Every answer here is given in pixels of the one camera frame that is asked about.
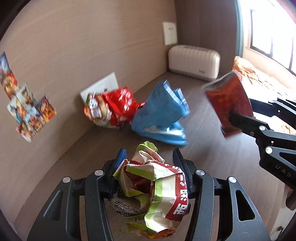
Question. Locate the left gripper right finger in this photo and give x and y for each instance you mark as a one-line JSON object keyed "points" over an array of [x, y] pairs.
{"points": [[239, 219]]}

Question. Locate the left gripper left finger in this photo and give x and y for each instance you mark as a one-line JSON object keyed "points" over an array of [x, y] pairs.
{"points": [[59, 218]]}

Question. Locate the green red white wrapper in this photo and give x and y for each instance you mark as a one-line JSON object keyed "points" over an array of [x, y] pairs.
{"points": [[152, 194]]}

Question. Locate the dark red small carton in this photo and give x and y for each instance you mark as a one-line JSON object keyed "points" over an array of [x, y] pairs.
{"points": [[227, 95]]}

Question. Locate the red white snack bag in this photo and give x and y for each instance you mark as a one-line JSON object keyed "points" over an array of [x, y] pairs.
{"points": [[111, 109]]}

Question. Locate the blue plastic bag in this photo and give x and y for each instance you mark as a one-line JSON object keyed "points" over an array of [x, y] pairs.
{"points": [[159, 117]]}

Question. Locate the orange bed blanket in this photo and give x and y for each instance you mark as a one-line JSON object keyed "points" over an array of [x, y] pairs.
{"points": [[262, 87]]}

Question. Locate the colourful sticker cluster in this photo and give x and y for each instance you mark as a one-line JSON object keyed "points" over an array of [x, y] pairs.
{"points": [[30, 114]]}

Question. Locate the white toaster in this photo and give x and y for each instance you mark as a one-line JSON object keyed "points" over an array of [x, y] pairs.
{"points": [[194, 61]]}

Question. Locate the dark framed window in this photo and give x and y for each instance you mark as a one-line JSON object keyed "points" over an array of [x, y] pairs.
{"points": [[274, 40]]}

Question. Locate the teal curtain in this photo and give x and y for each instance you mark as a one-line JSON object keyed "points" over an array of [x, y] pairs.
{"points": [[239, 29]]}

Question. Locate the lower white wall socket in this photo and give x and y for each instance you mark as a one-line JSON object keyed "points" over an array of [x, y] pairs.
{"points": [[108, 83]]}

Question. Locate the white wall socket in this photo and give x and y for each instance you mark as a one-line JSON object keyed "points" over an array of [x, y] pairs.
{"points": [[108, 83], [170, 33]]}

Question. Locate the upper white wall socket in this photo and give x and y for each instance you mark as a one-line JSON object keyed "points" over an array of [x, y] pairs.
{"points": [[170, 33]]}

